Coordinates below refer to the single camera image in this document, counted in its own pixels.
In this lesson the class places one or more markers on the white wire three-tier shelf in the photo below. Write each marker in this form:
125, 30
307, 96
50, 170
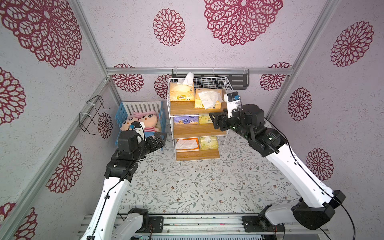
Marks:
186, 109

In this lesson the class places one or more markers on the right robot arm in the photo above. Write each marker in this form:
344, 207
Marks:
317, 202

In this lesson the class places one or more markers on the yellow-green tissue pack bottom shelf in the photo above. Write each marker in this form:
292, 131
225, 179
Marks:
209, 143

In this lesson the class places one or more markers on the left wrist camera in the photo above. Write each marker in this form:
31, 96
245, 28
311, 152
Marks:
138, 127

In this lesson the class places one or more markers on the purple tissue pack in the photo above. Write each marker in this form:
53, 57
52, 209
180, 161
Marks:
186, 120

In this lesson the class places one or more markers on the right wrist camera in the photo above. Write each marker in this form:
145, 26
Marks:
234, 102

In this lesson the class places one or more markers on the yellow tissue pack shelf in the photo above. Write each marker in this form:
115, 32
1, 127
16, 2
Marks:
205, 119

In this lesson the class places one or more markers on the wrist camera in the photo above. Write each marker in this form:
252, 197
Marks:
138, 127
234, 102

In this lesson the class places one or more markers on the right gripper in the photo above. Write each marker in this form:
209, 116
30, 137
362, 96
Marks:
224, 120

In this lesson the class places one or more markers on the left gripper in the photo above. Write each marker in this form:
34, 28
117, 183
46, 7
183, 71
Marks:
160, 143

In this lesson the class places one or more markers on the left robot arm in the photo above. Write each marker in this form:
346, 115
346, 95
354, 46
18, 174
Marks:
133, 147

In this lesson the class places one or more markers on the blue white toy crib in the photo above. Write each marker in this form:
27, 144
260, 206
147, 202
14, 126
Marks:
139, 109

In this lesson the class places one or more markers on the grey wall-mounted shelf rack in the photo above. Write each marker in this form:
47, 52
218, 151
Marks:
237, 79

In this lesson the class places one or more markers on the orange tissue pack bottom shelf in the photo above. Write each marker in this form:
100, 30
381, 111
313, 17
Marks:
187, 145

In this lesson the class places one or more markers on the yellow tissue pack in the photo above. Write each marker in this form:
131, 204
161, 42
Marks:
208, 99

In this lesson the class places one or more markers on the black wire wall rack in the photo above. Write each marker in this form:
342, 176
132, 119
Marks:
87, 118

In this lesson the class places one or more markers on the plush doll blue shorts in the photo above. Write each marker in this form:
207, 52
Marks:
150, 121

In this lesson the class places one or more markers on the plush doll orange shorts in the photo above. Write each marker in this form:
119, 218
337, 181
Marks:
127, 123

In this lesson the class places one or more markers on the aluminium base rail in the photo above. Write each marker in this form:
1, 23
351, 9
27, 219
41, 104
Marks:
215, 227

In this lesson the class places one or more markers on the floral patterned floor mat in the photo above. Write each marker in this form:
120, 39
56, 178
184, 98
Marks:
240, 181

